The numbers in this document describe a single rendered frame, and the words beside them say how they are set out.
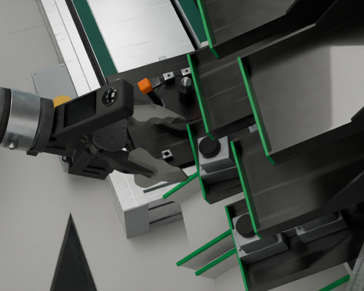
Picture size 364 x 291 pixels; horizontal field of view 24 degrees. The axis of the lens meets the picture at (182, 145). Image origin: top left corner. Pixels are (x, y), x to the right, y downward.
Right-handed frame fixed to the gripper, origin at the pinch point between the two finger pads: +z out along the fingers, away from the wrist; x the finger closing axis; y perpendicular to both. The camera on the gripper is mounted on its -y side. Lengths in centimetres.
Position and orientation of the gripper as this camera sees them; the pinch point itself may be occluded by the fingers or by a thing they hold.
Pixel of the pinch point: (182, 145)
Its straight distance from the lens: 114.8
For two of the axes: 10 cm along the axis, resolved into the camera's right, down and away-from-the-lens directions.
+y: -4.4, 4.7, 7.7
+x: 0.4, 8.6, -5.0
